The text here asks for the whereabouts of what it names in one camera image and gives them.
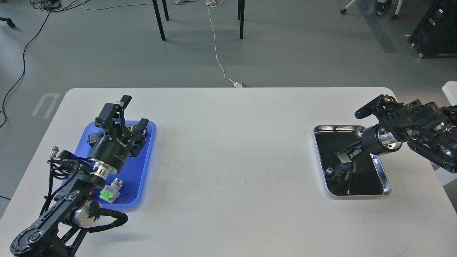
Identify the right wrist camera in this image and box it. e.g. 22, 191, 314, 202
354, 95, 386, 119

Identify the black blue connector part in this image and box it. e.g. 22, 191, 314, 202
87, 132, 104, 148

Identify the white floor cable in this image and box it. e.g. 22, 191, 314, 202
206, 0, 242, 88

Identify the black table leg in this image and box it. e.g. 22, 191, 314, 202
237, 0, 245, 40
152, 0, 170, 41

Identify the black table leg right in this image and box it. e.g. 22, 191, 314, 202
237, 0, 245, 40

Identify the office chair base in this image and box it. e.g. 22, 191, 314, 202
340, 0, 403, 20

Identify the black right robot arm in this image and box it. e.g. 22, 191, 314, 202
324, 95, 456, 177

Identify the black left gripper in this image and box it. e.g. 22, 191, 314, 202
87, 95, 149, 173

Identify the green white connector part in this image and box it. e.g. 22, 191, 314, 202
99, 178, 124, 204

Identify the black equipment case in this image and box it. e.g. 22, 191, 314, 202
408, 0, 457, 58

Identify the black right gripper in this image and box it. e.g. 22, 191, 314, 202
325, 126, 402, 177

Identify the white chair right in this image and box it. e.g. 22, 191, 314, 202
435, 81, 457, 186

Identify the metal tray black mat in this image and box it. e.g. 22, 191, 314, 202
313, 125, 392, 200

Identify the black table leg left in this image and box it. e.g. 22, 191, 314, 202
152, 0, 170, 41

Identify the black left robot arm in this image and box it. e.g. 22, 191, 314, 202
10, 95, 149, 257

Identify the black floor cable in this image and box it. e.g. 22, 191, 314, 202
0, 0, 81, 128

